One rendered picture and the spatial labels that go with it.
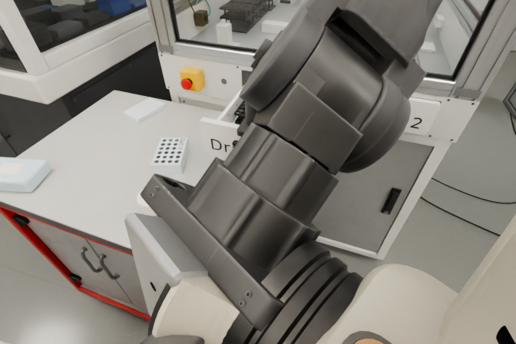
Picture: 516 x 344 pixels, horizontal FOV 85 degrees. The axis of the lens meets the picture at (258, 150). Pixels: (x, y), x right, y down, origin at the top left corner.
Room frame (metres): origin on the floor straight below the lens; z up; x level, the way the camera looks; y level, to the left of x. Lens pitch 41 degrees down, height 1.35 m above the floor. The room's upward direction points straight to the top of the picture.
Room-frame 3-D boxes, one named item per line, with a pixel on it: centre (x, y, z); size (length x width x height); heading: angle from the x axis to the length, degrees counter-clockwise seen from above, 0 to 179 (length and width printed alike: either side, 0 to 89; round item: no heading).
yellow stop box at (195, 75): (0.93, 0.24, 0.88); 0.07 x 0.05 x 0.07; 71
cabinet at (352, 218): (1.27, -0.29, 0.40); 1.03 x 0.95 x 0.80; 71
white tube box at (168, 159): (0.63, 0.26, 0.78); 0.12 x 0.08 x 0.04; 1
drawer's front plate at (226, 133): (0.56, 0.01, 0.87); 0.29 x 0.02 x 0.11; 71
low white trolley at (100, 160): (0.68, 0.41, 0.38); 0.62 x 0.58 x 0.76; 71
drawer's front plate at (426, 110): (0.73, -0.38, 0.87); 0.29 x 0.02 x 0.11; 71
